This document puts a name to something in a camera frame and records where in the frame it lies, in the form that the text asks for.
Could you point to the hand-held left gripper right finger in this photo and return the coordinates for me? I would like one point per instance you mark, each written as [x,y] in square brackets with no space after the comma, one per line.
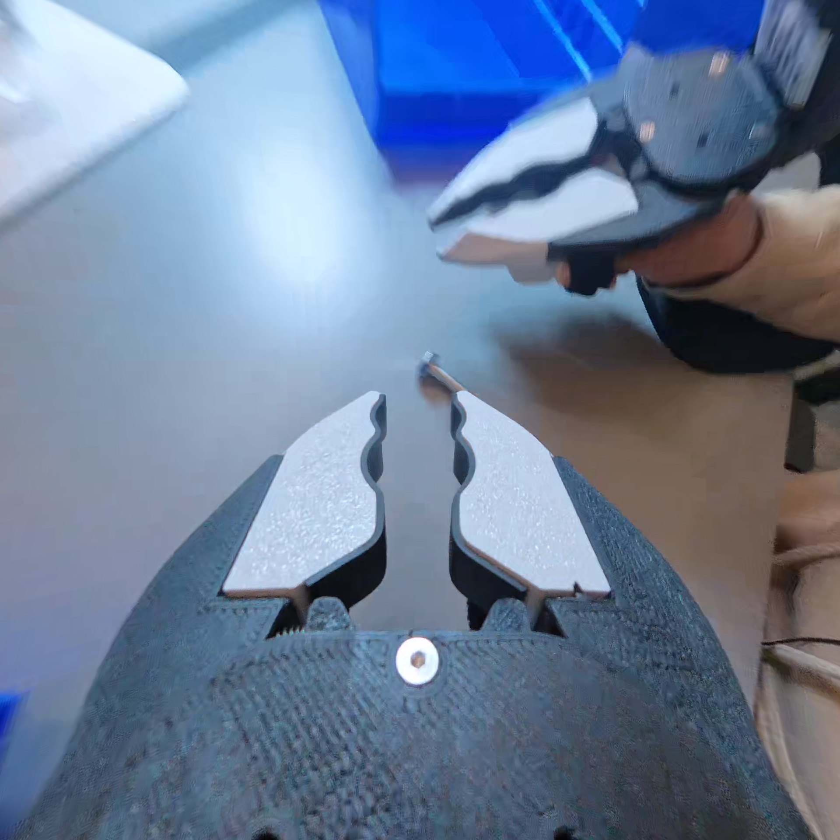
[532,519]

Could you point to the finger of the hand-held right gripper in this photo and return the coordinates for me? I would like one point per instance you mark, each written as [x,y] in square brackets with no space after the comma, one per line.
[525,164]
[551,217]

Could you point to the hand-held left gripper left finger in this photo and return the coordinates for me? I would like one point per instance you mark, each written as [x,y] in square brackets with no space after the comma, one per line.
[309,519]

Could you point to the person's right forearm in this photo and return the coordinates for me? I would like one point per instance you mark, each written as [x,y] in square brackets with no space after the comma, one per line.
[775,263]

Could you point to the person's right hand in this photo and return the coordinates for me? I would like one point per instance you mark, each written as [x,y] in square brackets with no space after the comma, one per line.
[696,256]

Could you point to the white document stand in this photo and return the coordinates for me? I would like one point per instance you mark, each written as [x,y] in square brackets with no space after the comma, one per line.
[66,105]

